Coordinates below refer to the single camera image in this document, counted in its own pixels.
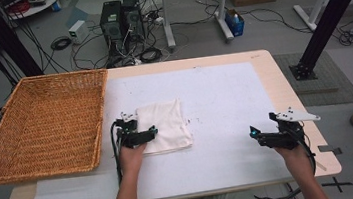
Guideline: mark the person's left hand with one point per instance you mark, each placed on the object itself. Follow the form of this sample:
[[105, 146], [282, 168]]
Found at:
[[132, 160]]

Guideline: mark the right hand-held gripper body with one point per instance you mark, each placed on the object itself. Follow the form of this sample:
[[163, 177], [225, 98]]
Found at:
[[283, 139]]

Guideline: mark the large black computer tower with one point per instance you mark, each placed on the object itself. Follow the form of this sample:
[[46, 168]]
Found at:
[[111, 23]]

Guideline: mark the grey floor mat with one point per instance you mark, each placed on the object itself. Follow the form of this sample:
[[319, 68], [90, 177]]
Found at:
[[323, 82]]

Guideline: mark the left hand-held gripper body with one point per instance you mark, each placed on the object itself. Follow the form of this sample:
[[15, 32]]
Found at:
[[128, 138]]

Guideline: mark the person's right hand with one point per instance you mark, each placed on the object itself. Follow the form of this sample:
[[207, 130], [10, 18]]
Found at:
[[293, 158]]

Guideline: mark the thin wooden stick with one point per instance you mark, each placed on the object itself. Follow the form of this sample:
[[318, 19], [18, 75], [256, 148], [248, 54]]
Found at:
[[321, 165]]

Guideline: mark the small black computer tower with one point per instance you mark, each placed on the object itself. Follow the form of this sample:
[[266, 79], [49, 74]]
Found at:
[[133, 15]]

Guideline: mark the round white table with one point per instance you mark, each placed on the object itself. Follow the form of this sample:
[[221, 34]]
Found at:
[[34, 5]]

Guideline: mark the blue bin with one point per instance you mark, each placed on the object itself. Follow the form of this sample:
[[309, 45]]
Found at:
[[235, 24]]

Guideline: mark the plain black pillar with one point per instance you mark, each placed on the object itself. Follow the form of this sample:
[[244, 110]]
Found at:
[[6, 35]]

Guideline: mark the white printed t-shirt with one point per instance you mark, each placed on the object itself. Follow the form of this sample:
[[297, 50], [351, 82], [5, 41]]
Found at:
[[167, 127]]

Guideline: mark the white power supply box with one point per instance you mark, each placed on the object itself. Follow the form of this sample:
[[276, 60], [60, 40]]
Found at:
[[78, 31]]

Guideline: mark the grey tape piece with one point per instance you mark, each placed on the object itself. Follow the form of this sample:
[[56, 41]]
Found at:
[[329, 149]]

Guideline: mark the wicker basket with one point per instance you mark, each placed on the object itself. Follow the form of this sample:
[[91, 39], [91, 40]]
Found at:
[[43, 128]]

